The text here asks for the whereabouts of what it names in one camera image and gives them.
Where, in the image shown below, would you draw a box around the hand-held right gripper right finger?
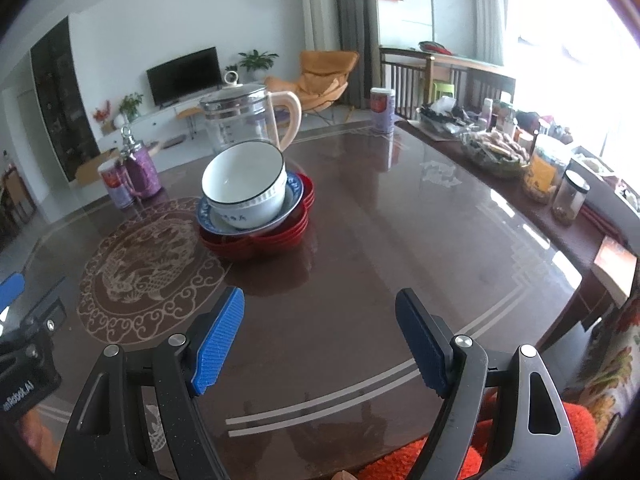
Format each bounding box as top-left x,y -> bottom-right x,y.
395,288 -> 583,480

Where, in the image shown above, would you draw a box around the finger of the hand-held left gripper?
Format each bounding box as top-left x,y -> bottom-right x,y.
0,272 -> 68,346

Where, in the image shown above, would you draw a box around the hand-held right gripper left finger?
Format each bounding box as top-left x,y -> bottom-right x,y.
55,287 -> 246,480

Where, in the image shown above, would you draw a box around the large red flower-shaped plate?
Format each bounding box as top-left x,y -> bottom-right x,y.
199,210 -> 312,261

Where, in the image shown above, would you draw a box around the small red flower-shaped plate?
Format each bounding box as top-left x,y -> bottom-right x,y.
287,172 -> 317,211
200,195 -> 315,246

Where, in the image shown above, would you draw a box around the blue patterned porcelain bowl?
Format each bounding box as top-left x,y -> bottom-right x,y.
196,171 -> 305,237

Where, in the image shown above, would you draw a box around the white bowl with dark rim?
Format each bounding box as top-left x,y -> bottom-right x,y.
201,141 -> 287,208

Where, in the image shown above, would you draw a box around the person's left hand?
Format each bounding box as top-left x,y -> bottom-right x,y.
17,405 -> 63,468

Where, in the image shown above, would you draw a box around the wooden dining chair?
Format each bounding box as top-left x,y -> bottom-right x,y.
0,150 -> 38,226

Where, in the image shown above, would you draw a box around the orange fuzzy cloth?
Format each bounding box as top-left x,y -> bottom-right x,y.
357,395 -> 598,480

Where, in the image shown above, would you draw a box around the white and red tin can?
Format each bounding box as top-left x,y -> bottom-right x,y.
370,87 -> 397,135
98,161 -> 133,210

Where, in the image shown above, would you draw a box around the cardboard box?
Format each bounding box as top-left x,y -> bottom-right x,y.
74,149 -> 121,185

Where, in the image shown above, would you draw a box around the purple thermos jug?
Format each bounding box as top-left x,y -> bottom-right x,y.
119,126 -> 163,198

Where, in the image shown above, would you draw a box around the black glass display cabinet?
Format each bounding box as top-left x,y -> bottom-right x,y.
30,29 -> 102,183

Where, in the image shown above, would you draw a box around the floral chair cushion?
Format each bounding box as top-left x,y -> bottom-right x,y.
562,300 -> 640,428

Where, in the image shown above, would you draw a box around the red flowers in vase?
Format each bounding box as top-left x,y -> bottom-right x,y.
93,101 -> 113,133

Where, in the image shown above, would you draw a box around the basket of snacks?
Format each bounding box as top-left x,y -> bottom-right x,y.
460,130 -> 531,178

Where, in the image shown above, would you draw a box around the glass jar with black lid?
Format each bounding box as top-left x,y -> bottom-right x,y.
551,170 -> 591,226

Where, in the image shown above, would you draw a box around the yellow label plastic jar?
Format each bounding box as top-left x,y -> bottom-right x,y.
522,135 -> 571,204

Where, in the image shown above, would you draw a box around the red book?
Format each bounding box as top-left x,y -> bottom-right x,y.
592,236 -> 638,293

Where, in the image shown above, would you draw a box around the white television cabinet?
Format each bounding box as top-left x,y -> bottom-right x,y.
97,91 -> 236,151

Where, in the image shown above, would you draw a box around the green potted plant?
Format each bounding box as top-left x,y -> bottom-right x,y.
119,92 -> 145,122

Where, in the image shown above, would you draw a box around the wooden stool with metal legs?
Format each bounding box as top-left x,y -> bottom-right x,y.
176,106 -> 208,138

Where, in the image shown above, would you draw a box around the dark tray of small items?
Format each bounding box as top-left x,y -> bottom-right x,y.
417,97 -> 473,137

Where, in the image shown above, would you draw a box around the glass electric kettle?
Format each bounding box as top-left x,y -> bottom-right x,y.
199,71 -> 303,157

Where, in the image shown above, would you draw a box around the orange lounge chair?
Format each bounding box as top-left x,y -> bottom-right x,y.
299,50 -> 361,92
264,75 -> 349,123

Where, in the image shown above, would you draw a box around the flat screen television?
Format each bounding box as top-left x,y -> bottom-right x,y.
146,46 -> 222,108

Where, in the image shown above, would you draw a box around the large leafy potted plant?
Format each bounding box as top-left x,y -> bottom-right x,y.
237,49 -> 280,82

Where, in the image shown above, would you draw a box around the grey curtain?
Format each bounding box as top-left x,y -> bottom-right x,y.
320,0 -> 383,110

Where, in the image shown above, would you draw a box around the white sheer curtain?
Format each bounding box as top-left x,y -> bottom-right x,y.
467,0 -> 521,68

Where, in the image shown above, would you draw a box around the standing air conditioner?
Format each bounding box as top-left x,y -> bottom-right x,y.
299,0 -> 343,53

